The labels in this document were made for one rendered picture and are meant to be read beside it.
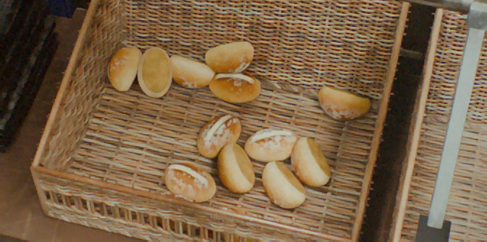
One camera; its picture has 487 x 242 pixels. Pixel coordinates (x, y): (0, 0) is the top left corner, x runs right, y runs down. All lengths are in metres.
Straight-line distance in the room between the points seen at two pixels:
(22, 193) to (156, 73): 0.33
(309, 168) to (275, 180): 0.07
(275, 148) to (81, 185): 0.36
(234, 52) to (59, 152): 0.37
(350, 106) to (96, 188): 0.50
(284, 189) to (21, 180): 0.49
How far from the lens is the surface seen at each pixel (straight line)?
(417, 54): 1.83
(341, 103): 1.79
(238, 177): 1.68
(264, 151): 1.73
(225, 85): 1.82
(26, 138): 1.85
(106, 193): 1.61
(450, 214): 1.75
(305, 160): 1.70
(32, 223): 1.75
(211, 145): 1.74
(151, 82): 1.83
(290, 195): 1.67
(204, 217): 1.57
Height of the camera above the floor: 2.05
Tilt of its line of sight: 52 degrees down
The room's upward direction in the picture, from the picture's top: 1 degrees clockwise
